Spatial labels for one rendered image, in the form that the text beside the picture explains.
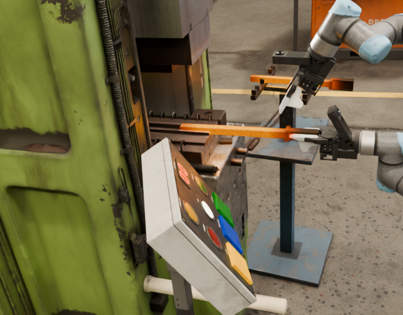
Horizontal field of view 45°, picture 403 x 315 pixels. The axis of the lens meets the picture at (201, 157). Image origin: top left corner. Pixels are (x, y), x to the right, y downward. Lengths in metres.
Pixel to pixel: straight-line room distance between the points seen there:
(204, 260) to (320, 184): 2.22
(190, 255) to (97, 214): 0.52
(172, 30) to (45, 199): 0.64
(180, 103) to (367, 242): 1.33
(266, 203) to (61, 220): 1.63
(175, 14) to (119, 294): 0.87
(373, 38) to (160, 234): 0.77
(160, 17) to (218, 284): 0.72
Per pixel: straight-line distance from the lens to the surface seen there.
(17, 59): 1.38
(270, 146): 2.16
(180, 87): 1.89
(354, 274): 2.56
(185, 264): 0.98
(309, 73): 1.47
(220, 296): 1.06
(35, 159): 1.43
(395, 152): 1.57
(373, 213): 2.95
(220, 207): 1.21
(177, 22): 1.36
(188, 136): 1.64
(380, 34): 1.40
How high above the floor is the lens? 1.75
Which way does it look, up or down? 30 degrees down
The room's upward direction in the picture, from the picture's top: 6 degrees counter-clockwise
